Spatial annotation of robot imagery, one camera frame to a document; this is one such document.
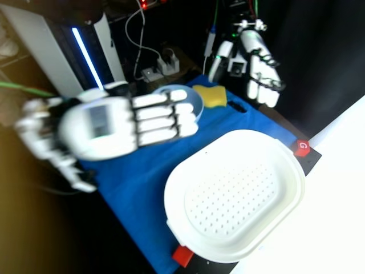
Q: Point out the white column blue light strip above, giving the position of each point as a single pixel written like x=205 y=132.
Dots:
x=37 y=48

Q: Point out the white charger plug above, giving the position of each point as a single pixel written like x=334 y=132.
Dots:
x=168 y=61

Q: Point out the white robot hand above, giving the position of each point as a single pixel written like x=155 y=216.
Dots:
x=97 y=128
x=262 y=71

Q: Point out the red block letter G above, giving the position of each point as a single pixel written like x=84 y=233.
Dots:
x=302 y=147

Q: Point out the red block letter B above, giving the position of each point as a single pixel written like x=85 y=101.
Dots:
x=181 y=257

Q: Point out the white hanging adapter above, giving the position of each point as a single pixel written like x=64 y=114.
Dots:
x=210 y=41

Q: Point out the white power strip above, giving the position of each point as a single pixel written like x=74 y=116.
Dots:
x=151 y=74

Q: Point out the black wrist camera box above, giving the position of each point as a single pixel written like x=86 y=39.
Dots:
x=237 y=68

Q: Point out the blue table cloth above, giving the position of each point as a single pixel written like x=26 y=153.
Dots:
x=137 y=177

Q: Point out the green and yellow sponge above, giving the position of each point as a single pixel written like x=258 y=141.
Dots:
x=212 y=95

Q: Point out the white drain basin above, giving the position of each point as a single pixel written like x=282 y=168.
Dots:
x=228 y=199

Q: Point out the light blue bowl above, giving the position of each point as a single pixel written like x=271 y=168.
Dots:
x=198 y=101

